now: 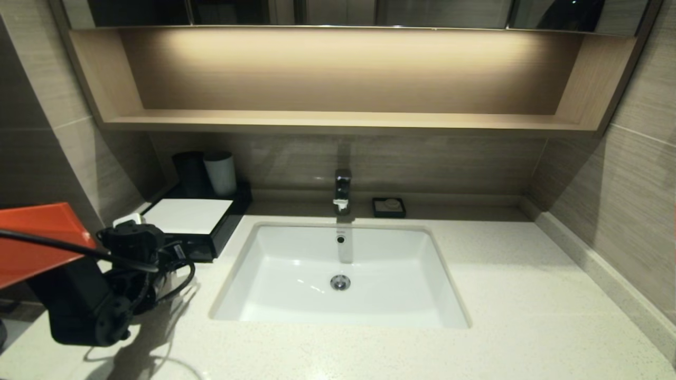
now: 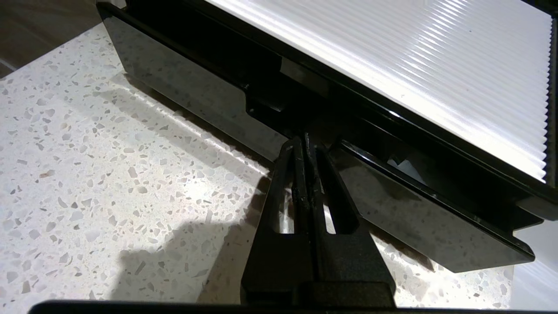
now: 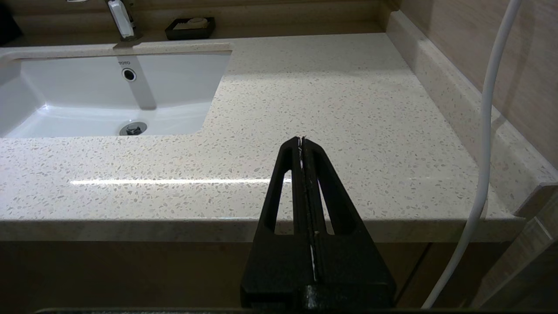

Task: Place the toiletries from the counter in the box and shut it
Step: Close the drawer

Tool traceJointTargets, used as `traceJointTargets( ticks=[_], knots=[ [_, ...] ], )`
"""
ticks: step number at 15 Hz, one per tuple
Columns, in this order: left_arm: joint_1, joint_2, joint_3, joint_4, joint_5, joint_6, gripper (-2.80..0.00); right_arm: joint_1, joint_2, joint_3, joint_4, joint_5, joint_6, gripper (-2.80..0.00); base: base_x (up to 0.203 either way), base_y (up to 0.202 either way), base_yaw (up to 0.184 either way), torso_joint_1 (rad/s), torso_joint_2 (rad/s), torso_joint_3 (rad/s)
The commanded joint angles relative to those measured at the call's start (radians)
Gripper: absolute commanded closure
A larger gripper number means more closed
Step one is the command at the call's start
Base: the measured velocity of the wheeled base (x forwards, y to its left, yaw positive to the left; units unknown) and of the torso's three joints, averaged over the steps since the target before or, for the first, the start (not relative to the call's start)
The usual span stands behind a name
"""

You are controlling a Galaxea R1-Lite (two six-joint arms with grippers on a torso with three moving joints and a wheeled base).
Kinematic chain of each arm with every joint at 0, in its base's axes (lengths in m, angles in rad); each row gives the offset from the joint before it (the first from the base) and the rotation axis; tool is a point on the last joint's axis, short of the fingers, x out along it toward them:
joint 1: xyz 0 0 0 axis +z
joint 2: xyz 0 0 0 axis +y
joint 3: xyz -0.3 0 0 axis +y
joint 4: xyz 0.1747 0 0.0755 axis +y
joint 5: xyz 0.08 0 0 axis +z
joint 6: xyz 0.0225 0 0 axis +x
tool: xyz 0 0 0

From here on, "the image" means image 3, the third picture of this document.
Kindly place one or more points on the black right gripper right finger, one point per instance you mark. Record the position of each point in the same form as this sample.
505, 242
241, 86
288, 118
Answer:
353, 270

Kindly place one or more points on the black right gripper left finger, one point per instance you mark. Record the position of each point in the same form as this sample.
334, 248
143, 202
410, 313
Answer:
279, 270

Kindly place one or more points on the black box with white lid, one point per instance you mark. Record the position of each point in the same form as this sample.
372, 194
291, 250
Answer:
8, 24

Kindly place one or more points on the brown vanity cabinet front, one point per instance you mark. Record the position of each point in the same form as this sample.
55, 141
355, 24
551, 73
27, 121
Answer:
130, 274

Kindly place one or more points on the chrome sink drain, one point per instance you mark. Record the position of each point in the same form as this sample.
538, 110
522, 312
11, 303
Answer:
133, 128

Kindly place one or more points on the black soap dish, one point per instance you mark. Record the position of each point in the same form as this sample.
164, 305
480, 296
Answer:
174, 32

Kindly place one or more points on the small round soap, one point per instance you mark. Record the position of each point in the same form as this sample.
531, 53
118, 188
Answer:
195, 22

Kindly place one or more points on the white sink basin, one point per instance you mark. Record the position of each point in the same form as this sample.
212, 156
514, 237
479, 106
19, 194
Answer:
87, 87

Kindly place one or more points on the chrome faucet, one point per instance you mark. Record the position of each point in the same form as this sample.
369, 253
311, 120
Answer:
122, 19

